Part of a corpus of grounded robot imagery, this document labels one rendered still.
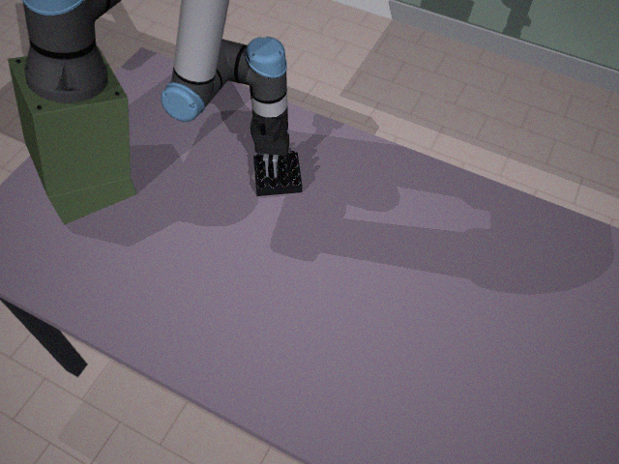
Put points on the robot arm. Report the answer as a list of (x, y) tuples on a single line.
[(65, 64)]

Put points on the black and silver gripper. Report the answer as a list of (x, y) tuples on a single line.
[(270, 136)]

